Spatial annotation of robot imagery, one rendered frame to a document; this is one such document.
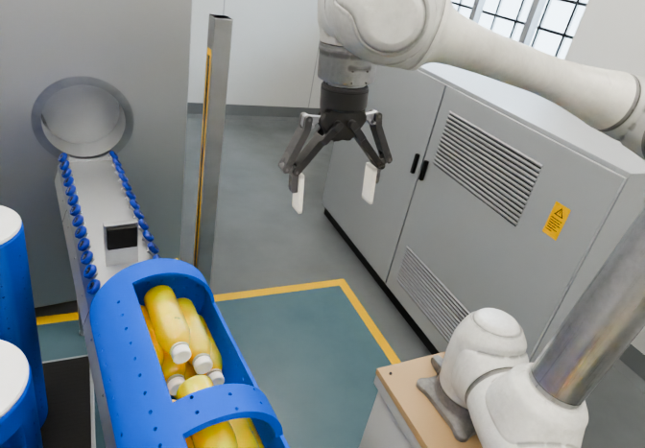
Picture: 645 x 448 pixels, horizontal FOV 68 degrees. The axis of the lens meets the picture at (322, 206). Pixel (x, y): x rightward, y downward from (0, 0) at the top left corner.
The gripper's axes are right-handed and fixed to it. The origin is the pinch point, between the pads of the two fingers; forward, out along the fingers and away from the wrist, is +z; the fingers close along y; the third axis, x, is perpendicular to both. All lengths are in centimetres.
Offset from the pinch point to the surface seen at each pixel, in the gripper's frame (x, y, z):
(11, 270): 80, -65, 54
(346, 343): 113, 77, 156
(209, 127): 91, -2, 16
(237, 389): -5.1, -18.4, 33.7
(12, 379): 25, -59, 47
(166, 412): -6.2, -31.0, 33.6
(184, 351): 11.0, -25.2, 37.1
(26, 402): 22, -57, 52
